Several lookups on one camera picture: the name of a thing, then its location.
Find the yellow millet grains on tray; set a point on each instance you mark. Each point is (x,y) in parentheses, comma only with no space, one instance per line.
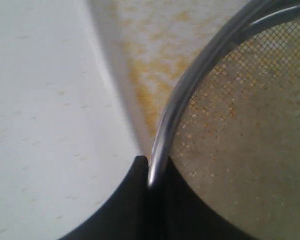
(160,39)

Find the yellow white grain mix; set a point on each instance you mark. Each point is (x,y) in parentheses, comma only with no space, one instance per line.
(247,164)

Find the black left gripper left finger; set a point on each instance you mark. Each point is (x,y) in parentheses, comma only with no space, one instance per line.
(123,216)

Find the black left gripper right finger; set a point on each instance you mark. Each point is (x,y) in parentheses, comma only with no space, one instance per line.
(177,213)

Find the white square plastic tray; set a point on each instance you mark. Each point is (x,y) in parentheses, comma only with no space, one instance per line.
(114,62)

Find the round stainless steel sieve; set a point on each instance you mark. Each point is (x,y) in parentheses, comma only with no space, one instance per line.
(257,49)

